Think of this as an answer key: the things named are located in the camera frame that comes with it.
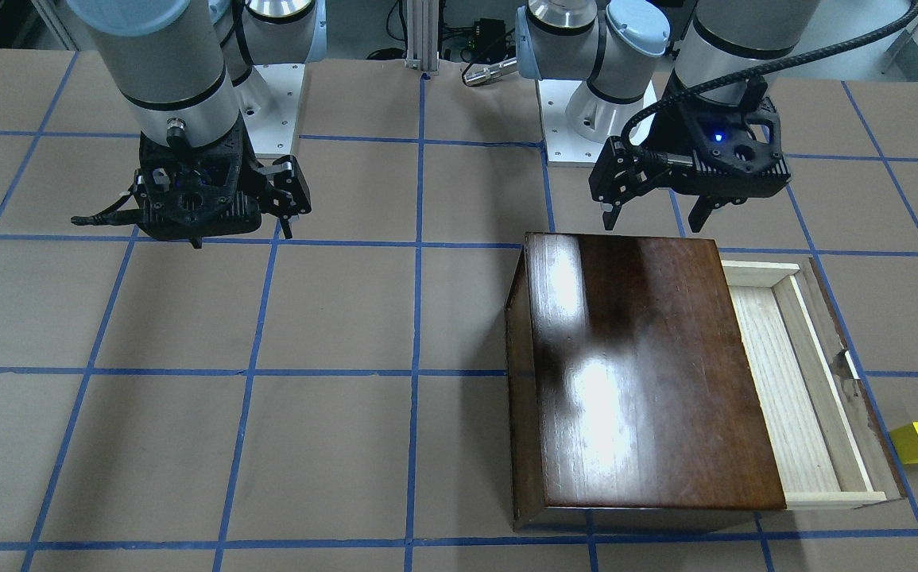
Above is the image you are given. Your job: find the aluminium frame post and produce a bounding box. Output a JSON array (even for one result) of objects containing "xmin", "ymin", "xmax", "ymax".
[{"xmin": 404, "ymin": 0, "xmax": 440, "ymax": 75}]

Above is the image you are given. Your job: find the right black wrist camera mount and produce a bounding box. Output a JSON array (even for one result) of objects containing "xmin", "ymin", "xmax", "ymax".
[{"xmin": 71, "ymin": 131, "xmax": 262, "ymax": 249}]

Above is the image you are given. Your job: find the dark wooden drawer cabinet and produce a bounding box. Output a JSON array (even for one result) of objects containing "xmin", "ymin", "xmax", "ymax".
[{"xmin": 505, "ymin": 233, "xmax": 787, "ymax": 533}]

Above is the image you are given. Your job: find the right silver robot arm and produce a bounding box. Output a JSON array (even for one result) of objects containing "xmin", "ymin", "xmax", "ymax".
[{"xmin": 69, "ymin": 1, "xmax": 327, "ymax": 249}]

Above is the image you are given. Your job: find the silver metal cylinder tool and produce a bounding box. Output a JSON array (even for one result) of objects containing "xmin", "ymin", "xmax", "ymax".
[{"xmin": 461, "ymin": 57, "xmax": 519, "ymax": 87}]

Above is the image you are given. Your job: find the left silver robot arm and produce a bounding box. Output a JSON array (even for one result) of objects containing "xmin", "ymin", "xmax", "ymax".
[{"xmin": 514, "ymin": 1, "xmax": 818, "ymax": 232}]

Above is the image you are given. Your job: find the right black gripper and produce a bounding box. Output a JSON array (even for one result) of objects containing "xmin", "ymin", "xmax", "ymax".
[{"xmin": 242, "ymin": 155, "xmax": 312, "ymax": 240}]

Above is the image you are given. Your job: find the black braided cable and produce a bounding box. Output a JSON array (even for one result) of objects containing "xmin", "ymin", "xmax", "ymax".
[{"xmin": 622, "ymin": 0, "xmax": 918, "ymax": 160}]

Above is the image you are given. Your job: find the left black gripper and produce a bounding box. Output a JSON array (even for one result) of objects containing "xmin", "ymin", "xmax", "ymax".
[{"xmin": 590, "ymin": 137, "xmax": 725, "ymax": 233}]

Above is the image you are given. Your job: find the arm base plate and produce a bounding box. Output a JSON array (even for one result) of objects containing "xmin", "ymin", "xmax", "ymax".
[
  {"xmin": 536, "ymin": 78, "xmax": 658, "ymax": 167},
  {"xmin": 234, "ymin": 63, "xmax": 306, "ymax": 159}
]

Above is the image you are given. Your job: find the light wood drawer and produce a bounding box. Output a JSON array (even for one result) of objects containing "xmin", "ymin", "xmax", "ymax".
[{"xmin": 722, "ymin": 260, "xmax": 907, "ymax": 510}]

